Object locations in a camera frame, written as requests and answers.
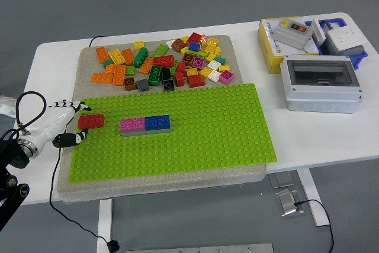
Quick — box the grey junction box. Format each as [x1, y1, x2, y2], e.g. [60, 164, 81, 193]
[320, 38, 365, 57]

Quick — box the metal floor socket box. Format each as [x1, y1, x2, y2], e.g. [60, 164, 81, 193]
[274, 189, 306, 217]

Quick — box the black power cable with plug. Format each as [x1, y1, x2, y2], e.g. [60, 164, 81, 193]
[293, 198, 335, 253]

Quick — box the dark green long toy brick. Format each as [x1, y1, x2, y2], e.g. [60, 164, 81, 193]
[133, 47, 149, 69]

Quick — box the grey distribution enclosure clear lid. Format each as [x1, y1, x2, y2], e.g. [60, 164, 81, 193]
[280, 55, 363, 114]

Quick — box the flat metal floor plate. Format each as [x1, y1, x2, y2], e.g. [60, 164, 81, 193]
[268, 172, 296, 189]

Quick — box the blue plastic bin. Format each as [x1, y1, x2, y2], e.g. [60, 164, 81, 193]
[304, 17, 369, 71]

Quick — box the grey push-button switch box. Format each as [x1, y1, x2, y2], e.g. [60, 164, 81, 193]
[272, 18, 313, 51]

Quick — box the magenta square toy brick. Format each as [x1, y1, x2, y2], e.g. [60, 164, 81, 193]
[191, 56, 206, 71]

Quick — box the lime green studded baseplate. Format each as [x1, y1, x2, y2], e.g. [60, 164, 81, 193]
[68, 82, 278, 183]

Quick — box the grey-brown foam mat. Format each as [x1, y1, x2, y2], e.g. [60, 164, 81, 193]
[56, 34, 267, 204]

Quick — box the yellow cardboard box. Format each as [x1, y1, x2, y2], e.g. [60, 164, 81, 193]
[256, 16, 321, 75]

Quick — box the yellow long toy brick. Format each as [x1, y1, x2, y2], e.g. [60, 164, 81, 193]
[108, 49, 127, 66]

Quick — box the red square toy brick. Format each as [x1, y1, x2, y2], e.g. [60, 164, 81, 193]
[187, 73, 206, 89]
[186, 31, 203, 45]

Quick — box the small brown toy brick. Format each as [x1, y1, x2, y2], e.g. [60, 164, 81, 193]
[123, 76, 138, 92]

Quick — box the white table leg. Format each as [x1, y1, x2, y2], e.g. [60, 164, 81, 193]
[96, 198, 114, 253]
[297, 168, 332, 228]

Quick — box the white switch plate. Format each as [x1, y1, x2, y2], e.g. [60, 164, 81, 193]
[310, 18, 327, 45]

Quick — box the long metal floor plate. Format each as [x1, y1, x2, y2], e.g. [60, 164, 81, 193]
[124, 243, 275, 253]

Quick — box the white wall socket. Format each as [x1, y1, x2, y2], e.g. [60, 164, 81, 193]
[325, 27, 368, 52]

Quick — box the lime green long toy brick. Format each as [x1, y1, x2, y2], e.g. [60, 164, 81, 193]
[151, 44, 170, 59]

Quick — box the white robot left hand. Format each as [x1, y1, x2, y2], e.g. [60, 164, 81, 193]
[16, 100, 92, 158]

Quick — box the pink square toy brick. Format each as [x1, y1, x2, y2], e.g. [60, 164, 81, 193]
[219, 69, 236, 85]

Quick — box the red long toy brick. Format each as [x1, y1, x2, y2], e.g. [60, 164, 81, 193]
[152, 55, 176, 68]

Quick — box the small grey toy brick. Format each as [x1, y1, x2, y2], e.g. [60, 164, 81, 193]
[136, 78, 150, 93]

